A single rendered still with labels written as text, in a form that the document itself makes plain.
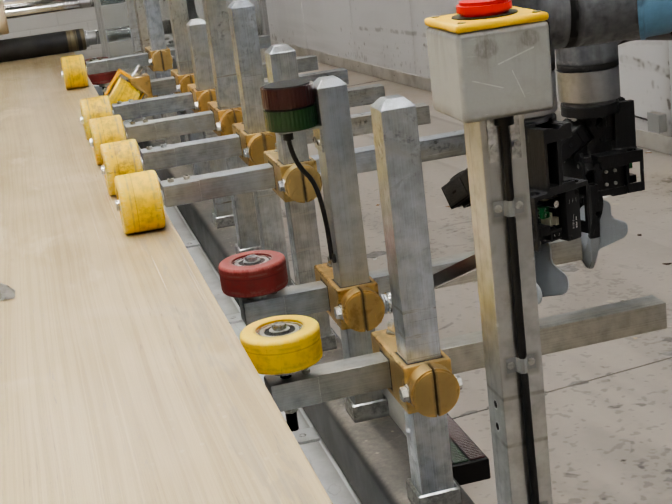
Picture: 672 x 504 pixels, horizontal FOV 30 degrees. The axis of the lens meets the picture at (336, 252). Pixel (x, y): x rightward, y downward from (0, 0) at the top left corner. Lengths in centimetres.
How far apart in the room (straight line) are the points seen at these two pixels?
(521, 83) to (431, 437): 48
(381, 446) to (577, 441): 160
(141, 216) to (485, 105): 85
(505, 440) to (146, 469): 28
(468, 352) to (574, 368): 213
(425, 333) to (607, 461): 173
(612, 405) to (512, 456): 220
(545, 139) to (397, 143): 14
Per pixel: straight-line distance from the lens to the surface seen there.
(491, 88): 90
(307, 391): 126
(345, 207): 144
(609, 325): 136
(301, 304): 150
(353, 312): 144
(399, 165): 118
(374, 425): 151
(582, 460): 294
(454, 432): 147
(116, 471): 102
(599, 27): 117
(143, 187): 167
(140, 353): 126
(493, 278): 95
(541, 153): 116
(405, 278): 121
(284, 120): 139
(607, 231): 161
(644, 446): 299
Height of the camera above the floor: 133
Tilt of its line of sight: 17 degrees down
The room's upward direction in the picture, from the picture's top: 7 degrees counter-clockwise
